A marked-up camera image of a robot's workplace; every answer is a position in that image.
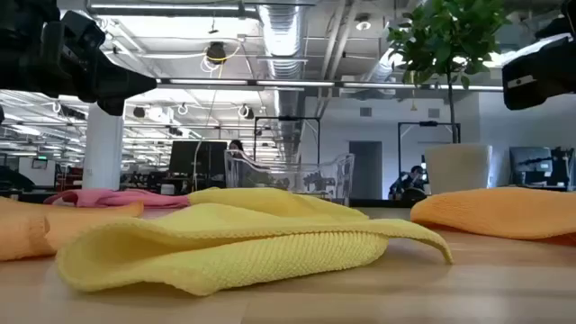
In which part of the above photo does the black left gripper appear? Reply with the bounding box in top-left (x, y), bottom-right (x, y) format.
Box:
top-left (26, 22), bottom-right (158, 117)

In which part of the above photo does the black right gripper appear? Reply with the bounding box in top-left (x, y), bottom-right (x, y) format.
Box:
top-left (501, 39), bottom-right (576, 112)

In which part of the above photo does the pink microfiber towel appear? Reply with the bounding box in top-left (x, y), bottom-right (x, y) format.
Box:
top-left (43, 188), bottom-right (190, 209)

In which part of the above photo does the orange microfiber towel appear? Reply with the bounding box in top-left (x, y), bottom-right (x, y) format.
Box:
top-left (0, 196), bottom-right (145, 262)
top-left (409, 186), bottom-right (576, 247)

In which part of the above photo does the yellow microfiber towel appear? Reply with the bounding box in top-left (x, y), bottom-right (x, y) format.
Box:
top-left (55, 187), bottom-right (455, 297)

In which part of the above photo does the white building column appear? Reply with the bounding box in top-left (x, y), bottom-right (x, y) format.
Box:
top-left (82, 102), bottom-right (125, 191)

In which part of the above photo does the grey desk monitor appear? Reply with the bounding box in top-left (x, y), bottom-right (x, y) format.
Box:
top-left (508, 146), bottom-right (554, 185)

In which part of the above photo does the green leafy plant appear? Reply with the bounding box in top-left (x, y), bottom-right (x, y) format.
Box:
top-left (386, 0), bottom-right (512, 145)

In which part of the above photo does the black office monitor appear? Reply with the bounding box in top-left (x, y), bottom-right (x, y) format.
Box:
top-left (168, 140), bottom-right (229, 182)

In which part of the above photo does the black ceiling device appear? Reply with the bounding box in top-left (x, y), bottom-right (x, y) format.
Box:
top-left (205, 40), bottom-right (228, 64)

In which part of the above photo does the white plant pot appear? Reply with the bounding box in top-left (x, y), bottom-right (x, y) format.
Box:
top-left (424, 143), bottom-right (493, 196)

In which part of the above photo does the long ceiling light bar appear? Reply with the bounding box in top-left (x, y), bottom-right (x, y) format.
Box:
top-left (155, 76), bottom-right (505, 93)

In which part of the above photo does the clear plastic bin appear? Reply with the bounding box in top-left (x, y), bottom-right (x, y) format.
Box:
top-left (223, 148), bottom-right (356, 207)

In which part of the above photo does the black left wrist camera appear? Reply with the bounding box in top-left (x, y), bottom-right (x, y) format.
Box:
top-left (58, 9), bottom-right (108, 68)

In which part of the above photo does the black metal stand frame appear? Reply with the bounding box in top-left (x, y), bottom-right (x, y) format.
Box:
top-left (397, 120), bottom-right (462, 176)
top-left (253, 115), bottom-right (321, 166)

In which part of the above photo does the silver ventilation duct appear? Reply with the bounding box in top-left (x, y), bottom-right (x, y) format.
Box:
top-left (256, 0), bottom-right (308, 121)

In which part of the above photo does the black aluminium table frame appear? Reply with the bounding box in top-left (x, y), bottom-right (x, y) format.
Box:
top-left (350, 198), bottom-right (418, 209)

